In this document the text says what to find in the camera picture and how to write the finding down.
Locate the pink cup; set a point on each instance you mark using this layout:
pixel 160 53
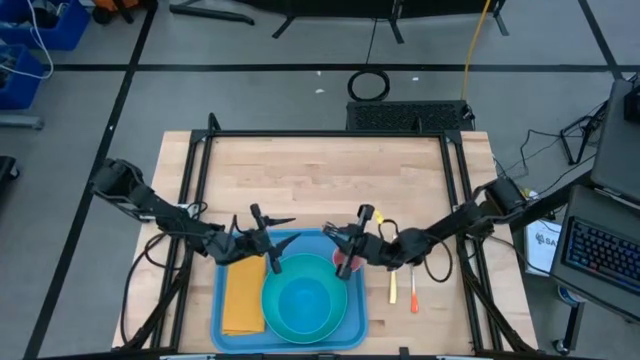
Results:
pixel 356 263

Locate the green plate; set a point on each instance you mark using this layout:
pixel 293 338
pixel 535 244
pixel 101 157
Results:
pixel 268 300

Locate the black laptop stand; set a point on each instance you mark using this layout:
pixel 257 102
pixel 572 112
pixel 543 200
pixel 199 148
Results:
pixel 550 202

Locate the black laptop lit keyboard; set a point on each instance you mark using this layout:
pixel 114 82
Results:
pixel 600 250

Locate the black aluminium table frame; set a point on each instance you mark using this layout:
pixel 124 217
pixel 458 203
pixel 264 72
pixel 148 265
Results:
pixel 325 133

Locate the yellow tape tag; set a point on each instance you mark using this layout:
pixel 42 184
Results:
pixel 378 216

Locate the black perforated computer case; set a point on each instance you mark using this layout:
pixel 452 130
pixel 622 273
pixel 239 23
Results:
pixel 410 116

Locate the light blue bowl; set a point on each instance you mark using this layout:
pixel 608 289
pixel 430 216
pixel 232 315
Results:
pixel 304 304

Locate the long black bar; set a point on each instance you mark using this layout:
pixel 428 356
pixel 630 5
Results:
pixel 210 12

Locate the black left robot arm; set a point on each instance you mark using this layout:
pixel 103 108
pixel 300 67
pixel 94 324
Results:
pixel 150 205

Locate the black tripod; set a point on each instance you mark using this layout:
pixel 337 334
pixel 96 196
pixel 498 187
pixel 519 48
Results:
pixel 595 122

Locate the yellow plug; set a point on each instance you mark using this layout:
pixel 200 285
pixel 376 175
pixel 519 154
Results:
pixel 526 193

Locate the yellow cloth napkin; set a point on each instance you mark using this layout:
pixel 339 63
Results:
pixel 245 300

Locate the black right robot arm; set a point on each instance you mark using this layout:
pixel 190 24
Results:
pixel 460 220

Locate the blue storage bin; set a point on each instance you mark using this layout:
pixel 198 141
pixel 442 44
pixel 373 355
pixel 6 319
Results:
pixel 70 30
pixel 22 87

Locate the orange and black bag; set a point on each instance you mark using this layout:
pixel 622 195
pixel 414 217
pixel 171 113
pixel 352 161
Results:
pixel 120 4

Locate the blue plastic tray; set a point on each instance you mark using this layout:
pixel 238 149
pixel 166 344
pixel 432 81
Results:
pixel 356 320

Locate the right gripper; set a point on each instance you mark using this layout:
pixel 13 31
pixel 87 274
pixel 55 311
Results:
pixel 375 250

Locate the small black box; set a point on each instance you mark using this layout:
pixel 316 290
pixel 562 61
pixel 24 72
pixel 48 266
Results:
pixel 634 105

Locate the grey flat bar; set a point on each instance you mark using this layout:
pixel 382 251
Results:
pixel 20 121

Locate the grey closed laptop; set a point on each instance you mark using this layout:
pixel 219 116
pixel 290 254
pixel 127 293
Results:
pixel 620 150

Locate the black partition screen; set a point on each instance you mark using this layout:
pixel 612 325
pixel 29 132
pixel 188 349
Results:
pixel 350 6

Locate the white printed paper box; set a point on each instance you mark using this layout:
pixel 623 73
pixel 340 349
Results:
pixel 542 250

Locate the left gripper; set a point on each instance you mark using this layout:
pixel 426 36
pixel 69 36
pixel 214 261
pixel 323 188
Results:
pixel 240 247

